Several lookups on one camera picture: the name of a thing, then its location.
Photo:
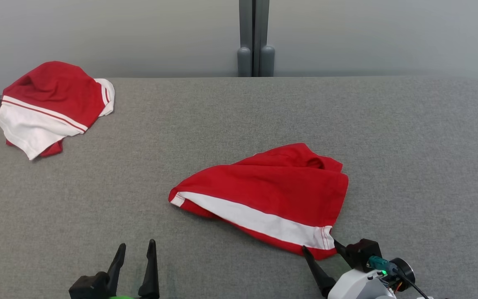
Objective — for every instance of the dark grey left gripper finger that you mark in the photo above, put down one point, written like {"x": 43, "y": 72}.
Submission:
{"x": 118, "y": 265}
{"x": 152, "y": 274}

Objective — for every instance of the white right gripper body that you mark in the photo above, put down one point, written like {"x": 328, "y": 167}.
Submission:
{"x": 355, "y": 286}

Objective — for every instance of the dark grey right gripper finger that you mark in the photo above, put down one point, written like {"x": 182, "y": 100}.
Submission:
{"x": 320, "y": 276}
{"x": 342, "y": 253}

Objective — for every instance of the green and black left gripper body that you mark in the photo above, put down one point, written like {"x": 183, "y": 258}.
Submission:
{"x": 122, "y": 297}

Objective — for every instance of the red shorts with white stripe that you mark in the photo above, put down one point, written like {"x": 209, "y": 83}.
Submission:
{"x": 272, "y": 187}

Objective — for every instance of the red shirt with white sleeves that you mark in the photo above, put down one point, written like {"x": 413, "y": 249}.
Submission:
{"x": 56, "y": 91}

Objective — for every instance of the white and grey right robot arm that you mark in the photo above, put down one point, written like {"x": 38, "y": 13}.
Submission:
{"x": 405, "y": 268}

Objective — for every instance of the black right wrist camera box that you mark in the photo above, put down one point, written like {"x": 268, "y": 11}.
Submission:
{"x": 363, "y": 253}

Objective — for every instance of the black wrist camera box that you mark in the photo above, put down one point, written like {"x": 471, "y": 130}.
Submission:
{"x": 363, "y": 253}
{"x": 87, "y": 288}

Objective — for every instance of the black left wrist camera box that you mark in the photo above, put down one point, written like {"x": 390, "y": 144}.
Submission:
{"x": 87, "y": 288}

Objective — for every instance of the grey partition post with latch notch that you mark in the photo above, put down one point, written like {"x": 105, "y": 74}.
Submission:
{"x": 245, "y": 33}

